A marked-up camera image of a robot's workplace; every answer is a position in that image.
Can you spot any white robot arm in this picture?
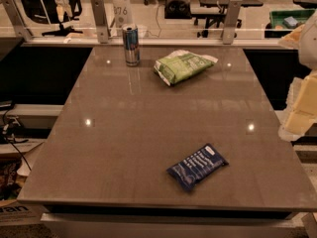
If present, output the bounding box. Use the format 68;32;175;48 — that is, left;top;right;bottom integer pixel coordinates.
278;12;317;142

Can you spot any middle metal rail bracket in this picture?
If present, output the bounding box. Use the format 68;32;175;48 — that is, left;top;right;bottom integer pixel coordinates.
91;0;110;44

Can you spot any black cable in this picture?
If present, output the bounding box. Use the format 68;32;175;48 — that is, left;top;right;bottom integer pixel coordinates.
1;108;33;173

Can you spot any black office desk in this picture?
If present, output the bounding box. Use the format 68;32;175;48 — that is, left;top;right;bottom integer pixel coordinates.
191;0;264;38

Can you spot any green plastic bin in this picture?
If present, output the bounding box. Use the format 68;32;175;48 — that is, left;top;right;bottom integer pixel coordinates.
264;9;315;38

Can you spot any black box with eyes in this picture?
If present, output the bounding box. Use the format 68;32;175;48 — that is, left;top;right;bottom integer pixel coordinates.
164;0;191;19

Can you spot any white numbered post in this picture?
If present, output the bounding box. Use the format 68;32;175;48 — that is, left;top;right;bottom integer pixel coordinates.
112;0;133;28

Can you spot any green jalapeno chip bag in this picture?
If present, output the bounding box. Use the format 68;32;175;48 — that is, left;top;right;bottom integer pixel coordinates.
154;50;218;86

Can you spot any blue rxbar blueberry wrapper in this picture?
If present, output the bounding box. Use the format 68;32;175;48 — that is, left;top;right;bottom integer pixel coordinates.
166;143;229;192

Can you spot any cardboard box with lettering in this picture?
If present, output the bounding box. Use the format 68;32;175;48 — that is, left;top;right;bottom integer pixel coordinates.
0;199;44;226

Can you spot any blue silver energy drink can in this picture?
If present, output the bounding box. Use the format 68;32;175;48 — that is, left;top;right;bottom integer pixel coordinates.
122;24;140;66

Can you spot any metal rail bracket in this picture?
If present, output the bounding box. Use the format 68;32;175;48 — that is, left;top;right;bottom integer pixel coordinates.
222;0;242;45
0;0;33;42
91;0;110;44

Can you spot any snack package on floor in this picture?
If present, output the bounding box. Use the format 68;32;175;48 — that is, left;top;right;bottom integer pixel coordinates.
0;161;21;200

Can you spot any left metal rail bracket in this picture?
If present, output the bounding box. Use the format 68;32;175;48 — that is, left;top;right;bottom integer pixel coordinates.
0;0;33;42

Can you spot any right metal rail bracket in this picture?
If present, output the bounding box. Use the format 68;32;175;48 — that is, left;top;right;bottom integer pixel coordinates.
222;0;242;45

